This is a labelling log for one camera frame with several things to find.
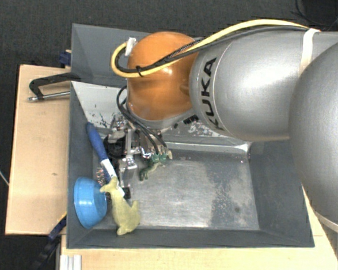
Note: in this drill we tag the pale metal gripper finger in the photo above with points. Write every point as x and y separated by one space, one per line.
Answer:
100 176
127 176

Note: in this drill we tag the blue and white pen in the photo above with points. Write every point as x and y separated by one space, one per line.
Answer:
97 144

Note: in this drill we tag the dark green toy animal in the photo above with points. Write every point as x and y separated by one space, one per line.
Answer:
147 169

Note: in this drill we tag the blue bowl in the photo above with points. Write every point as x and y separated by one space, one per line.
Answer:
87 202

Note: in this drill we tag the yellow toy animal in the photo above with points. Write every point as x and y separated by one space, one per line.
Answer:
124 212

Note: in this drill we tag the grey metal bin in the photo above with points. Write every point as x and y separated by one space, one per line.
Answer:
188 190

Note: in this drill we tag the brown cardboard board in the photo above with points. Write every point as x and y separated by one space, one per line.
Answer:
37 157

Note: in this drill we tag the black cylinder on white bracket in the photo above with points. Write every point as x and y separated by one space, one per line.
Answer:
189 120

